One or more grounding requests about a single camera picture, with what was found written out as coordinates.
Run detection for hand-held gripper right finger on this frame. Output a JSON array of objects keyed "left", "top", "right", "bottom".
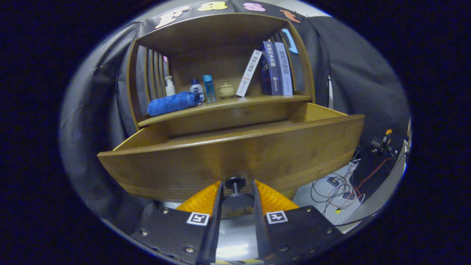
[{"left": 252, "top": 179, "right": 345, "bottom": 265}]

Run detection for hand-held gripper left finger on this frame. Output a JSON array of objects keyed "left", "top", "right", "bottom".
[{"left": 130, "top": 180, "right": 224, "bottom": 265}]

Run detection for wooden drawer with black knob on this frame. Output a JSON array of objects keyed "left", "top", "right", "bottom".
[{"left": 97, "top": 102, "right": 365, "bottom": 218}]

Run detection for wooden countertop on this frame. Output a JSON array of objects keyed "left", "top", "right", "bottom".
[{"left": 138, "top": 95, "right": 312, "bottom": 127}]

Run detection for wooden cabinet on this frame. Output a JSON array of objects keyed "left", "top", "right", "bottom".
[{"left": 116, "top": 13, "right": 318, "bottom": 206}]

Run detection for blue folded towel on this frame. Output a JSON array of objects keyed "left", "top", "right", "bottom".
[{"left": 147, "top": 91, "right": 203, "bottom": 117}]

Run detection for clear blue bottle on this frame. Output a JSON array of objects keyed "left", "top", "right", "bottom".
[{"left": 203, "top": 75, "right": 216, "bottom": 103}]

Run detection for white bottle with blue cap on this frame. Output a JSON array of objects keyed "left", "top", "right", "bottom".
[{"left": 190, "top": 78, "right": 205, "bottom": 102}]

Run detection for beige lidded tea cup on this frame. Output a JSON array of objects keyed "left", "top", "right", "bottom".
[{"left": 218, "top": 82, "right": 236, "bottom": 99}]

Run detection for white pump bottle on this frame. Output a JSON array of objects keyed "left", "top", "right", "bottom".
[{"left": 164, "top": 75, "right": 176, "bottom": 97}]

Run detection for black device with orange part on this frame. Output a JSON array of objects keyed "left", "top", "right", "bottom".
[{"left": 371, "top": 129, "right": 399, "bottom": 157}]

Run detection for white book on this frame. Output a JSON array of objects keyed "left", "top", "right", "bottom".
[{"left": 236, "top": 50, "right": 263, "bottom": 98}]

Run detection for dark blue book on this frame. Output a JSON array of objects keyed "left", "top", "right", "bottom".
[{"left": 260, "top": 41, "right": 282, "bottom": 96}]

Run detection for pale lilac book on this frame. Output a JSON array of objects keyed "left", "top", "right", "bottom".
[{"left": 274, "top": 42, "right": 293, "bottom": 96}]

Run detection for floor cables with adapters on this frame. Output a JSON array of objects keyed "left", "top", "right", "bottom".
[{"left": 311, "top": 158, "right": 391, "bottom": 226}]

